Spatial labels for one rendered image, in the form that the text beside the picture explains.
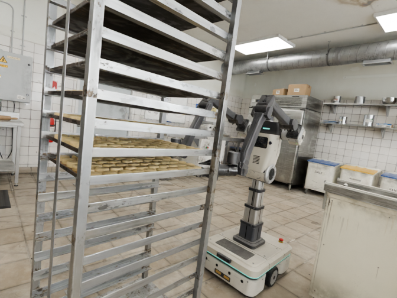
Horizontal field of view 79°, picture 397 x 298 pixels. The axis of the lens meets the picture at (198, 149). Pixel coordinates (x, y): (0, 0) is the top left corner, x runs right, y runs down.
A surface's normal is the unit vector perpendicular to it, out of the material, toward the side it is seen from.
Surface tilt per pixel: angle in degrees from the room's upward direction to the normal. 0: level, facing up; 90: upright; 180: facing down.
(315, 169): 92
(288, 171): 90
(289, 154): 90
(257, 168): 90
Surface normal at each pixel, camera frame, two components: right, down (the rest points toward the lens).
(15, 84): 0.65, 0.16
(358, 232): -0.71, -0.02
